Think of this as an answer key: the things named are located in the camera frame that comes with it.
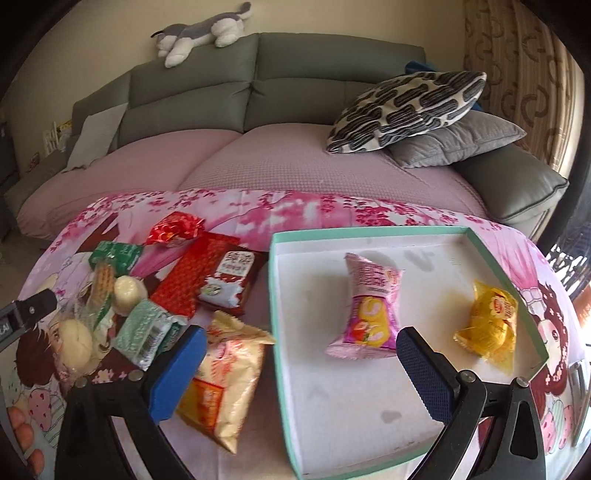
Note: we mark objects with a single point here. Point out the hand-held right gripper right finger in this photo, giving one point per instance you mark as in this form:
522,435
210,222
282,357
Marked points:
422,374

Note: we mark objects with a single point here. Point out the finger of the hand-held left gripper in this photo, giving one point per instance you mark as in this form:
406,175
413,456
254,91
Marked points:
32,307

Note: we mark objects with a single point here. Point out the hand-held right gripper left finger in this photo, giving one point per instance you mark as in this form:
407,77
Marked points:
180,369

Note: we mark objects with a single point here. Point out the mint green snack packet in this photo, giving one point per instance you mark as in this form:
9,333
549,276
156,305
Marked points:
143,337

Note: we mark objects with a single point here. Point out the cream orange snack packet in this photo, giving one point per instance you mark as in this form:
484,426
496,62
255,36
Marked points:
231,369

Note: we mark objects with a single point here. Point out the bun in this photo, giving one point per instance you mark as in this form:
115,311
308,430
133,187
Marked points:
71,344

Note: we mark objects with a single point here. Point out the clear biscuit packet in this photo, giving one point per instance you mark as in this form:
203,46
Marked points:
102,284

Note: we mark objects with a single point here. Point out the pink snack packet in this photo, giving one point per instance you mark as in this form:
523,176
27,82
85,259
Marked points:
369,314

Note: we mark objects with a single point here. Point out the yellow snack packet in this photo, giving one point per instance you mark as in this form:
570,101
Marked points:
489,323

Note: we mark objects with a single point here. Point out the jelly cup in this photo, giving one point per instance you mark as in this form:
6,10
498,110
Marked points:
127,290

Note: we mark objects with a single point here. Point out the teal-edged white box lid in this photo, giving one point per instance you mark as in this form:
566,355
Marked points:
323,392

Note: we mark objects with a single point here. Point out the red patterned wafer packet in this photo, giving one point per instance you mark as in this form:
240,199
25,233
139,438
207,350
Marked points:
184,277

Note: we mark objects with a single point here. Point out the dark green snack packet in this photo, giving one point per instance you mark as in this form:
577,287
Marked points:
117,256

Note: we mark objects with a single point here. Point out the shiny red candy packet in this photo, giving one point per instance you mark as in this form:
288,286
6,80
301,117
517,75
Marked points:
173,228

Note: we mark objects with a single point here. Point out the silver metal stand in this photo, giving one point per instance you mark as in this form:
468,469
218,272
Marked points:
579,397

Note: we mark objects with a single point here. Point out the black metal rack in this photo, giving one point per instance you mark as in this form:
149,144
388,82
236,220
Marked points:
570,272

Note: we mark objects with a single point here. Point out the light grey cushion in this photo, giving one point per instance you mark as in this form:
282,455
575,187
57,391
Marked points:
94,138

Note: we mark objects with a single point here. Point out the pink printed blanket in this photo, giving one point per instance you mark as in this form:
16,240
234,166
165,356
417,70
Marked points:
323,212

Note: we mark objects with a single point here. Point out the pink sofa cover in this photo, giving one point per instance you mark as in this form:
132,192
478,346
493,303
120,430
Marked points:
277,161

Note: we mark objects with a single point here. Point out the grey quilted pillow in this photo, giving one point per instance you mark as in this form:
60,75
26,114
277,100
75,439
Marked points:
471,138

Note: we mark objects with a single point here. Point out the black white patterned pillow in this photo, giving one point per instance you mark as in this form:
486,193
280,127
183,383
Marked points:
406,108

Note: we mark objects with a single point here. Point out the grey sofa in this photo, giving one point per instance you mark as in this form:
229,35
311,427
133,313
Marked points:
194,92

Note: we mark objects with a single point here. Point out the blue cloth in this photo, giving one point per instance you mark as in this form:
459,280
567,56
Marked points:
415,68

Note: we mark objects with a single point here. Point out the grey white plush dog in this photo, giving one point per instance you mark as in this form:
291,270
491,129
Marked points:
194,34

